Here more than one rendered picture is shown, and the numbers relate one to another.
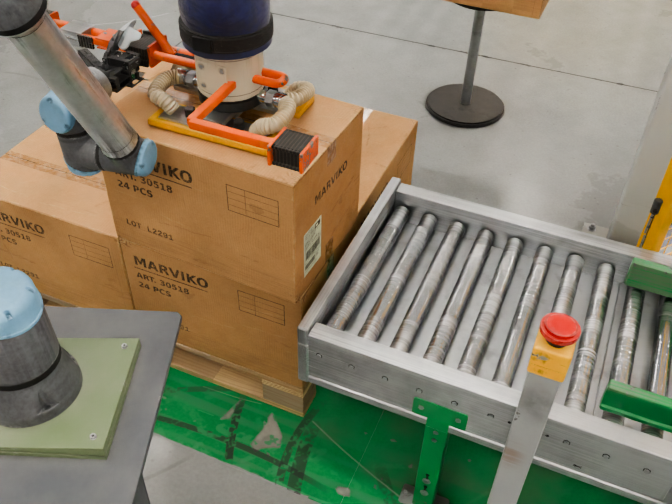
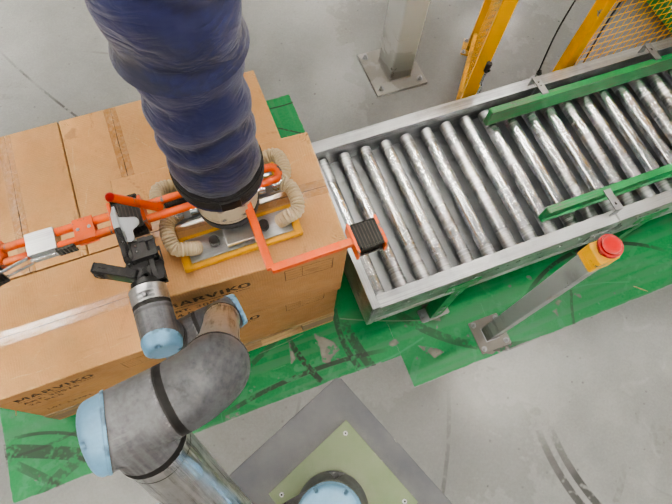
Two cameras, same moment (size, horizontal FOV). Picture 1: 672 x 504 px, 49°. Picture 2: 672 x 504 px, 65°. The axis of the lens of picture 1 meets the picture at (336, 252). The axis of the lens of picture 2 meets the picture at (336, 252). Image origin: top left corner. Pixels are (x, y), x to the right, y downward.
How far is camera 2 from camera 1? 1.23 m
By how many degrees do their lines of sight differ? 37
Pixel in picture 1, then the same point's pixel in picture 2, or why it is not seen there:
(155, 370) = (372, 427)
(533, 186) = (303, 44)
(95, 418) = (390, 490)
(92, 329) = (304, 438)
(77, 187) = (85, 325)
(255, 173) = not seen: hidden behind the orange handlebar
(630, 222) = (405, 49)
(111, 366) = (355, 452)
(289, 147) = (373, 241)
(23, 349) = not seen: outside the picture
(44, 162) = (25, 326)
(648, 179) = (413, 17)
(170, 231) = not seen: hidden behind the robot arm
